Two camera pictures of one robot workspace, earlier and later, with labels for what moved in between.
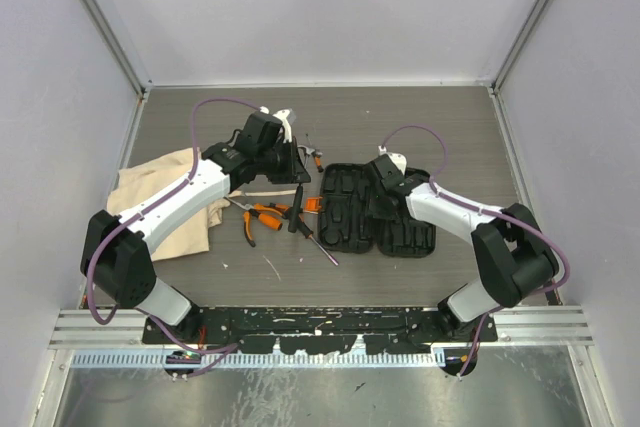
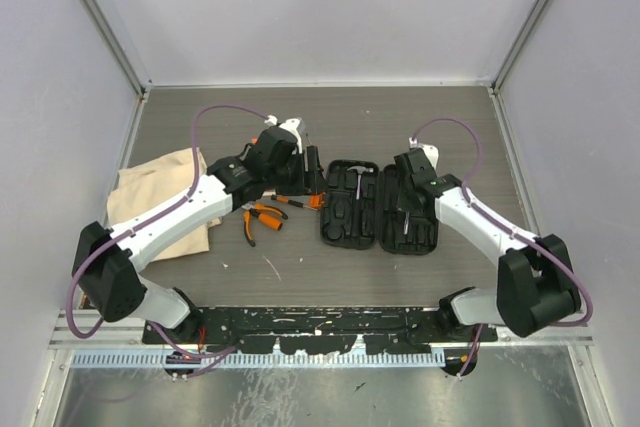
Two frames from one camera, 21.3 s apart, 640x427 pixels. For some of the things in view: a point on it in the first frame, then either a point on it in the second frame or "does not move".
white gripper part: x=399 y=159 → x=431 y=151
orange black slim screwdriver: x=287 y=209 → x=286 y=200
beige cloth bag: x=141 y=179 does not move
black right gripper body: x=375 y=204 → x=404 y=202
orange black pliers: x=253 y=209 does not move
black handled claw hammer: x=299 y=190 → x=359 y=170
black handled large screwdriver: x=303 y=226 → x=405 y=231
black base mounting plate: x=311 y=330 does not move
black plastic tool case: x=345 y=224 does not move
